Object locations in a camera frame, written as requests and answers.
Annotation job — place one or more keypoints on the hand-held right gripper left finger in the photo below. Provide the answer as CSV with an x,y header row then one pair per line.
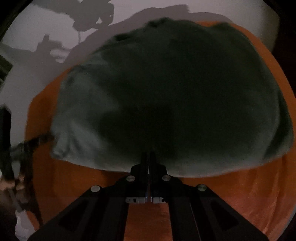
x,y
143,185

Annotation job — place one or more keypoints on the orange blanket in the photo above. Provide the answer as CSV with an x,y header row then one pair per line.
x,y
231,197

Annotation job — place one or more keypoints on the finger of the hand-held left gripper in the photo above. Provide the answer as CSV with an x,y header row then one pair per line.
x,y
32,143

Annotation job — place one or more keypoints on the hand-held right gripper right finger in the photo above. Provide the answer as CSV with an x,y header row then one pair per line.
x,y
155,185

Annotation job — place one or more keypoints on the person's left hand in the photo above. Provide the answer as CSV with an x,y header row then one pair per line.
x,y
11,183

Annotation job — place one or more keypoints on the green fleece jacket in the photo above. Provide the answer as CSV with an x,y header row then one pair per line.
x,y
173,92

